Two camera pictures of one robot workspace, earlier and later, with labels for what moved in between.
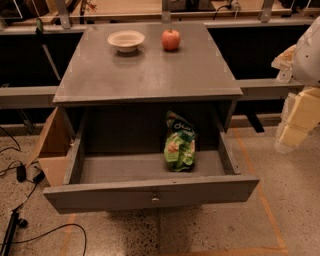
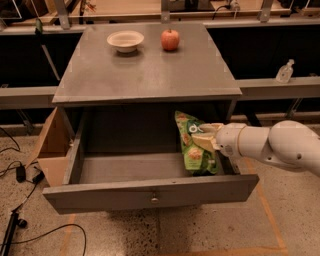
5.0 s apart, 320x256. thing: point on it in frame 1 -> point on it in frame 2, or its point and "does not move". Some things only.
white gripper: (308, 61) -> (228, 139)
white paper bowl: (126, 40) does not move
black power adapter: (21, 174) does not move
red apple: (171, 39) does not move
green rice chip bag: (179, 147) -> (201, 159)
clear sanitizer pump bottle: (284, 75) does not move
